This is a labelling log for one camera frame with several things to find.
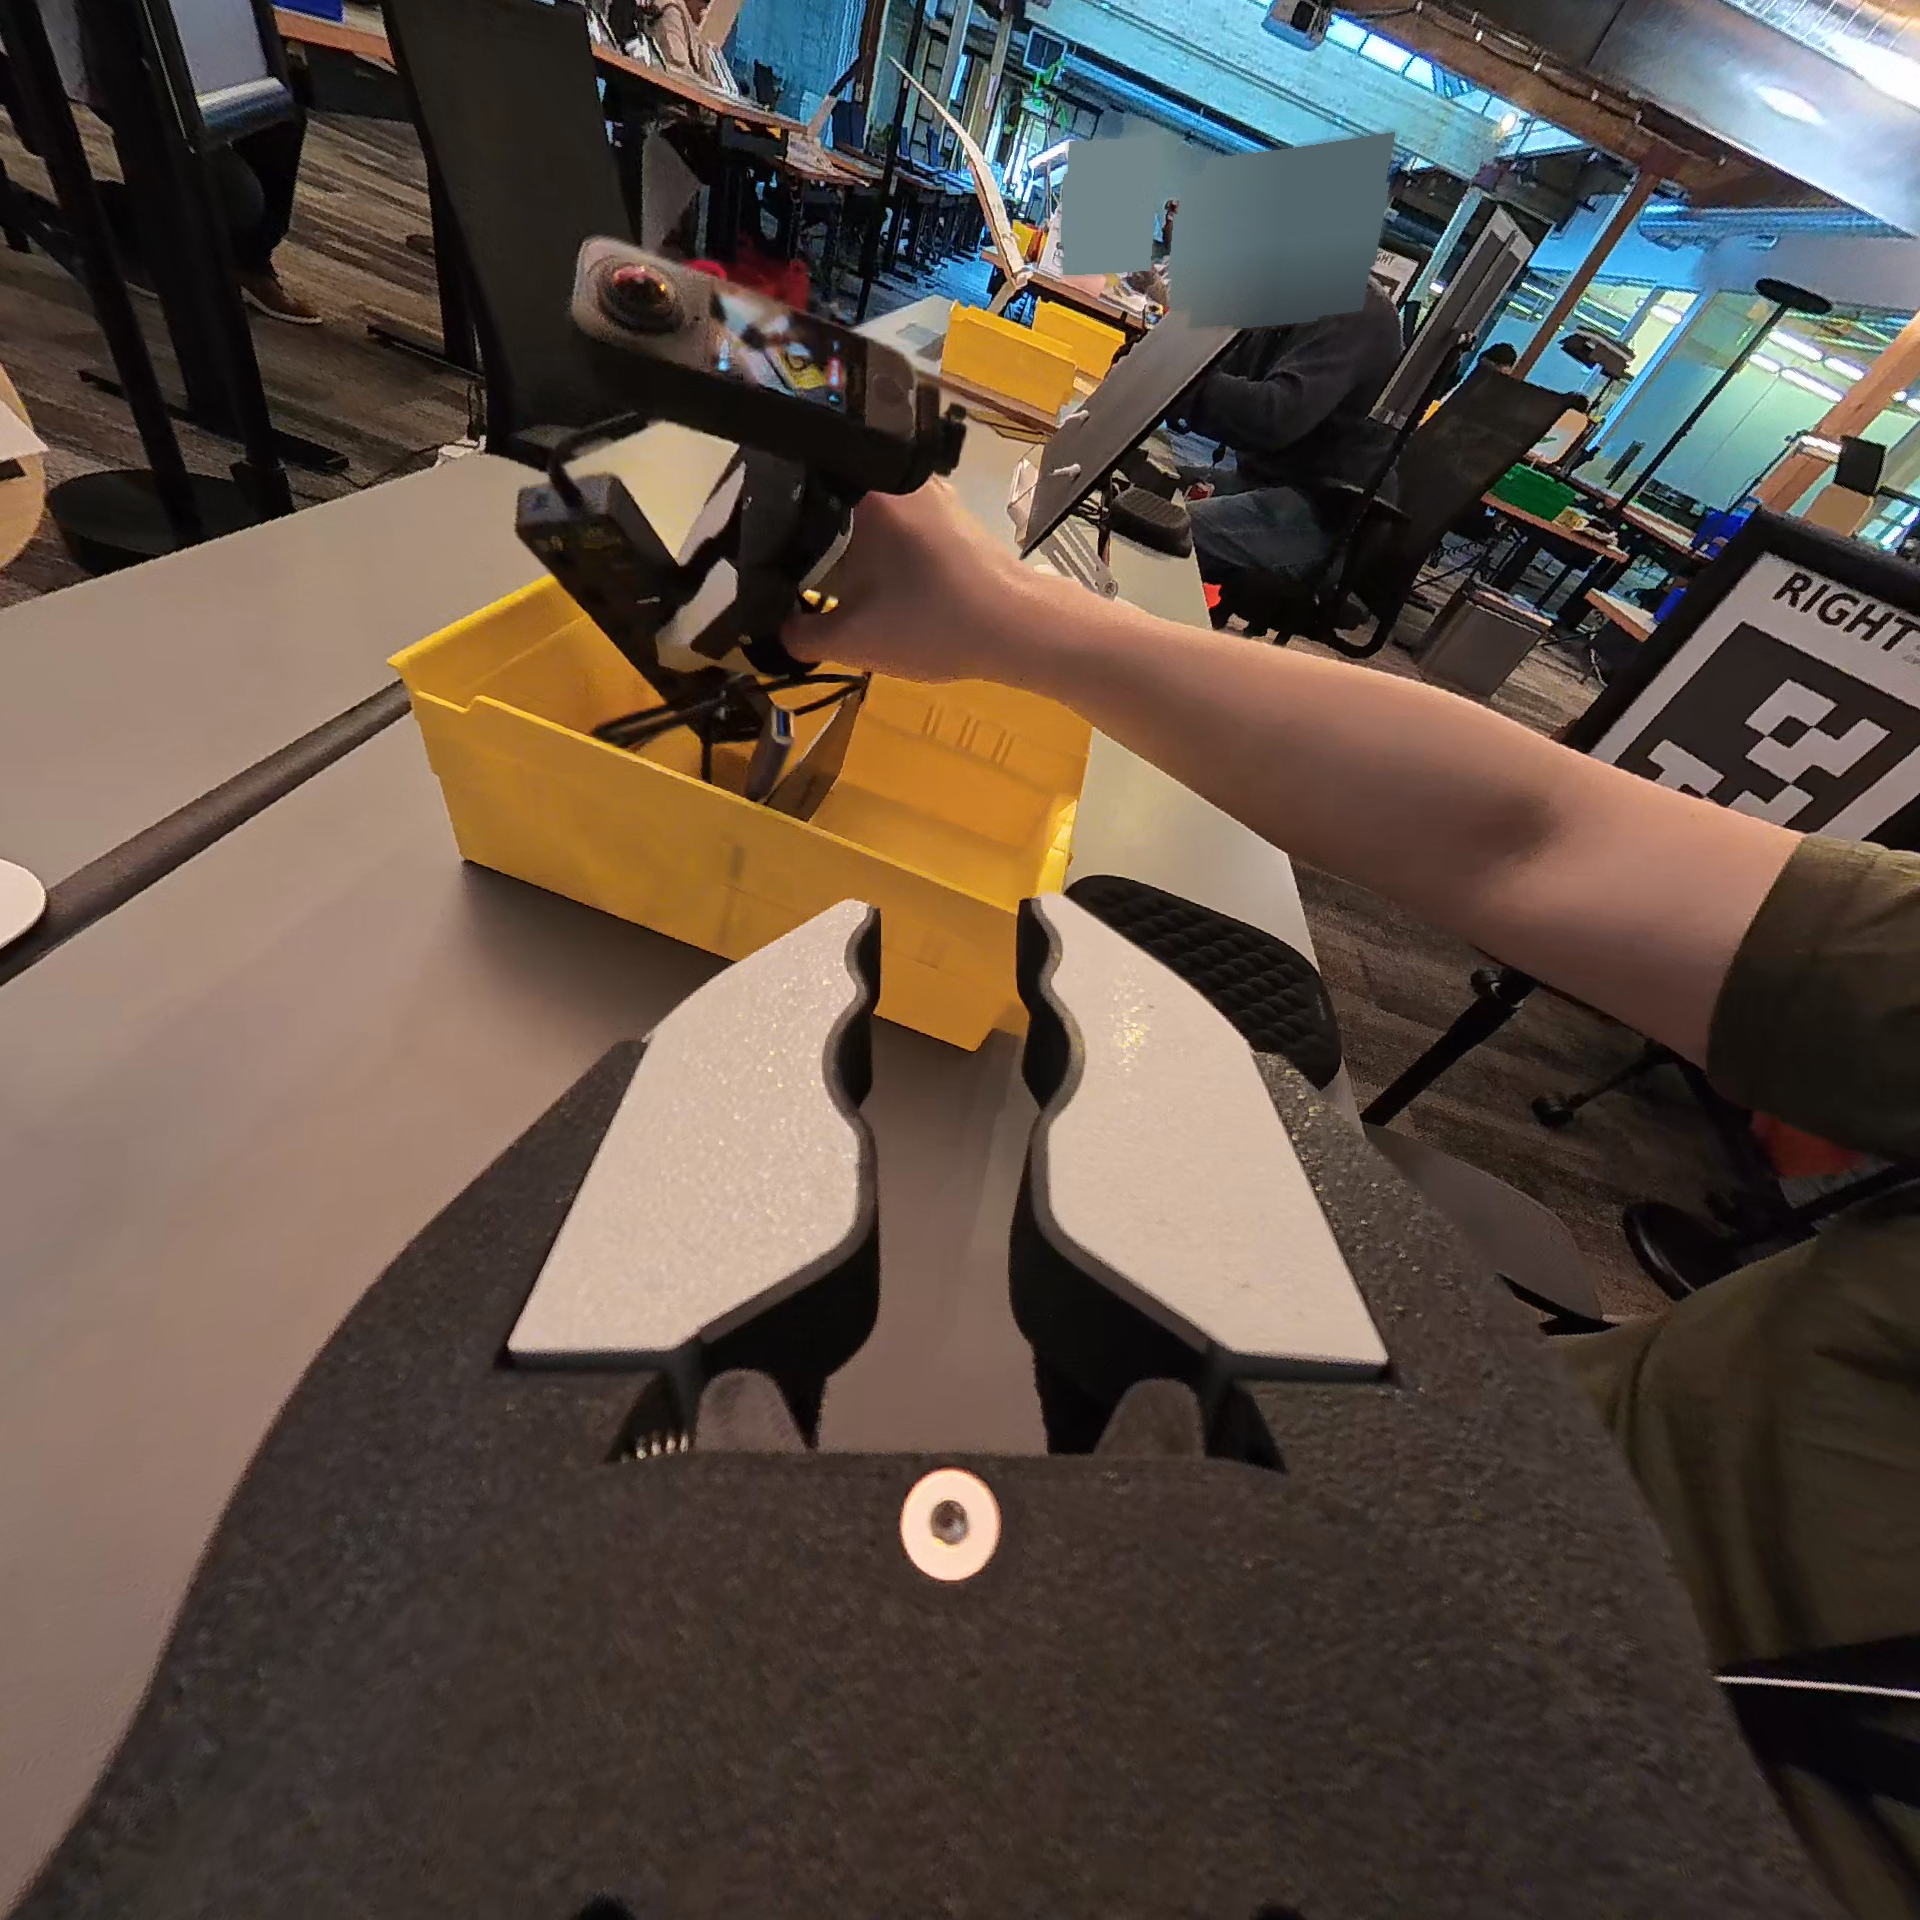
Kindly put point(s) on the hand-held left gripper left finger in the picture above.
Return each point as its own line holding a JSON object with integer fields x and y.
{"x": 704, "y": 1187}

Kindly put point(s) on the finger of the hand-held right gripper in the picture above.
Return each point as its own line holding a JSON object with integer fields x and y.
{"x": 703, "y": 623}
{"x": 718, "y": 522}

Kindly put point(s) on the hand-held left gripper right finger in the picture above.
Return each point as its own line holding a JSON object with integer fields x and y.
{"x": 1201, "y": 1187}

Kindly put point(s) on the long black usb hub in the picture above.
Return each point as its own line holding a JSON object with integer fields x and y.
{"x": 599, "y": 571}

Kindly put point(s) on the yellow plastic bin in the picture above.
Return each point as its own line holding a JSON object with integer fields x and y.
{"x": 599, "y": 809}

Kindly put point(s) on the person's right forearm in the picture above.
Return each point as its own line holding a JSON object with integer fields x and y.
{"x": 1351, "y": 748}

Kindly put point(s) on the person's right hand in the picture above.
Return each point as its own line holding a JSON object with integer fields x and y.
{"x": 917, "y": 599}

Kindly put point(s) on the small yellow bin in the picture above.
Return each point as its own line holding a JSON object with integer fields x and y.
{"x": 1005, "y": 353}
{"x": 1094, "y": 332}

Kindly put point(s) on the black mesh wrist pad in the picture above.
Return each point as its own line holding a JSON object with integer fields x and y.
{"x": 1231, "y": 960}
{"x": 1153, "y": 518}

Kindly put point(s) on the curved white sheet board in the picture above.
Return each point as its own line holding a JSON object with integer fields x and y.
{"x": 962, "y": 142}

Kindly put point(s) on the black office chair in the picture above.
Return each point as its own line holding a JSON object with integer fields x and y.
{"x": 512, "y": 182}
{"x": 1439, "y": 467}

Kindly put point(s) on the black tilted board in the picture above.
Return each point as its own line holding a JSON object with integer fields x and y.
{"x": 1109, "y": 436}

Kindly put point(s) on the white tilted board stand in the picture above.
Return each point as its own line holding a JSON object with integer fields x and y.
{"x": 1068, "y": 557}

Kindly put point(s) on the red box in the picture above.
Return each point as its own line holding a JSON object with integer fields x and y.
{"x": 1801, "y": 1147}

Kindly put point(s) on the grey metal bin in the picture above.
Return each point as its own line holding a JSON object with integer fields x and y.
{"x": 1480, "y": 640}

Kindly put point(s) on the person's olive pants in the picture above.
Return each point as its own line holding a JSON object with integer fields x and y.
{"x": 1769, "y": 1426}

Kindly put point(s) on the ceiling projector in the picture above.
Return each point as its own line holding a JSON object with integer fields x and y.
{"x": 1298, "y": 20}

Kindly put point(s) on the person's olive shirt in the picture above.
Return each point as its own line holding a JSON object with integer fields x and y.
{"x": 1830, "y": 990}

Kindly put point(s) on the wooden sheet board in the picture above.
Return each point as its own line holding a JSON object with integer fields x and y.
{"x": 20, "y": 518}

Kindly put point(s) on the tall black display board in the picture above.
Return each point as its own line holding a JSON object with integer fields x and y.
{"x": 1480, "y": 287}

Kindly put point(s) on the white stand base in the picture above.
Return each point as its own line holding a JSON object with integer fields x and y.
{"x": 16, "y": 900}

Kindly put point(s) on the black and white marker sign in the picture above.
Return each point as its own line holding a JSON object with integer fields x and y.
{"x": 1801, "y": 721}

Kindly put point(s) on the green storage bin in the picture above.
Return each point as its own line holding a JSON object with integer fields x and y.
{"x": 1538, "y": 487}

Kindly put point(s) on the black floor lamp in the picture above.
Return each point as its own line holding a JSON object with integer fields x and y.
{"x": 1794, "y": 293}

